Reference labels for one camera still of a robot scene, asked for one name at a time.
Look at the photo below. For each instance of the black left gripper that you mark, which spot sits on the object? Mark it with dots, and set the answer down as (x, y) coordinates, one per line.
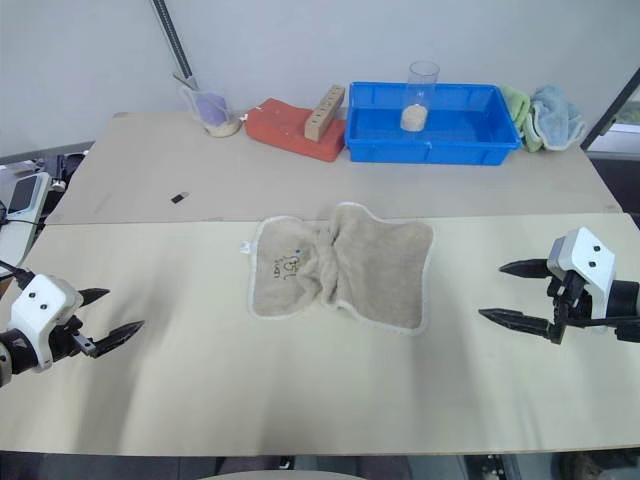
(70, 337)

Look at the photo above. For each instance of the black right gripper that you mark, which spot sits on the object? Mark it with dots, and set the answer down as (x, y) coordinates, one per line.
(567, 300)

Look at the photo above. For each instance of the beige towel with white trim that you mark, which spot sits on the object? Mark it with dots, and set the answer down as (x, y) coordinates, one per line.
(370, 270)

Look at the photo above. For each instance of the small black chip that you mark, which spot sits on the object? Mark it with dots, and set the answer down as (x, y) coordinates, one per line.
(179, 197)

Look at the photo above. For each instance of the white device with dark screen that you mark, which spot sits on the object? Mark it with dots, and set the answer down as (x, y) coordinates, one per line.
(22, 195)

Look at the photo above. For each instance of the blue plastic bin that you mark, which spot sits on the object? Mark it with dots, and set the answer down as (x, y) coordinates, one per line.
(465, 130)

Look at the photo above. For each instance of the light blue cloth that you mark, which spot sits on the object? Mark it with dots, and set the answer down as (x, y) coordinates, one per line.
(555, 117)

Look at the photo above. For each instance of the green cloth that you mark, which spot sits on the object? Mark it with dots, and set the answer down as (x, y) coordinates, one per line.
(520, 112)

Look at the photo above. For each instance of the black slanted pole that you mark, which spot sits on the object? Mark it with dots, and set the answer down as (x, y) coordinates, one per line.
(610, 105)

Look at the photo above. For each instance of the clear plastic cup with grains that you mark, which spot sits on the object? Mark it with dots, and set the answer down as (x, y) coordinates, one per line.
(415, 117)

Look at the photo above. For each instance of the clear measuring cup with grains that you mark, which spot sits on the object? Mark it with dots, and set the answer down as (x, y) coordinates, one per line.
(220, 127)

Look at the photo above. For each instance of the purple scoop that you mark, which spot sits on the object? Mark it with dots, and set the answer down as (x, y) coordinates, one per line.
(212, 107)

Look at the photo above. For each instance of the orange-red foam block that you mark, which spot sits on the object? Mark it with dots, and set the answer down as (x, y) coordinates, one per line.
(285, 130)

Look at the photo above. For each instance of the wooden block with holes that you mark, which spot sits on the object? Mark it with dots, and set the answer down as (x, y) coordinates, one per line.
(322, 116)

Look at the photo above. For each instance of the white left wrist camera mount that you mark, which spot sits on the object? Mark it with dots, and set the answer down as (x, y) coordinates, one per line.
(37, 307)

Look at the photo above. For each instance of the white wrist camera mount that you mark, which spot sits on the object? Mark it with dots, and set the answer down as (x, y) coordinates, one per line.
(585, 255)
(37, 307)

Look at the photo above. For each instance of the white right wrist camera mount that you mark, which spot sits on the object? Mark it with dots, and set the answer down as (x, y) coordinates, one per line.
(585, 255)

